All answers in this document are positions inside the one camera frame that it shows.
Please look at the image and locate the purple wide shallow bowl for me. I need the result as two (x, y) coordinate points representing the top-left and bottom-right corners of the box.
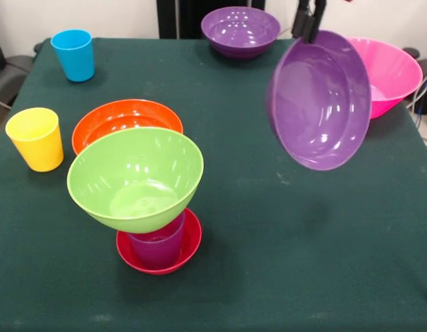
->
(265, 30), (372, 172)

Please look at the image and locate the yellow plastic cup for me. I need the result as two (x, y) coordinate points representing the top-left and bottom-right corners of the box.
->
(5, 107), (65, 173)

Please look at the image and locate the black office chair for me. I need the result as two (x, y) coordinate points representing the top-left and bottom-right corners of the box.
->
(0, 24), (37, 142)

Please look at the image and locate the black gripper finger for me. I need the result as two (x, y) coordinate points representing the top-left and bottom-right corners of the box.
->
(303, 0), (328, 44)
(291, 0), (314, 38)

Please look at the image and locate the red small bowl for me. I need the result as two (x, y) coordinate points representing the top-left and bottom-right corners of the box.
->
(115, 207), (203, 276)

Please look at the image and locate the green bowl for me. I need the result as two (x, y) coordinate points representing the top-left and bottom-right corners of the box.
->
(66, 127), (205, 234)

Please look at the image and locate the pink large bowl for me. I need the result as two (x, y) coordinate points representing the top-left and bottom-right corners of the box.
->
(347, 37), (424, 120)

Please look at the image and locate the grey blue cable bundle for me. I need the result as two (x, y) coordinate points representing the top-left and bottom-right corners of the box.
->
(406, 68), (427, 148)

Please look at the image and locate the orange wide shallow bowl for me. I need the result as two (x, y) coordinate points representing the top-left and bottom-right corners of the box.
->
(71, 99), (184, 156)

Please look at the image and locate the purple rounded deep bowl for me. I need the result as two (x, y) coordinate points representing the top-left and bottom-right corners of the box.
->
(200, 6), (281, 60)

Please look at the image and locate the blue plastic cup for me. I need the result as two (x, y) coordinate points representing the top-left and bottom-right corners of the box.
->
(50, 28), (96, 83)

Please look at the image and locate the dark green table cloth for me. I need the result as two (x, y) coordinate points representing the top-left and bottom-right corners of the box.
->
(0, 37), (427, 332)

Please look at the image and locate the purple plastic cup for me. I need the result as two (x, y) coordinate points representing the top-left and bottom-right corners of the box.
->
(126, 210), (186, 270)

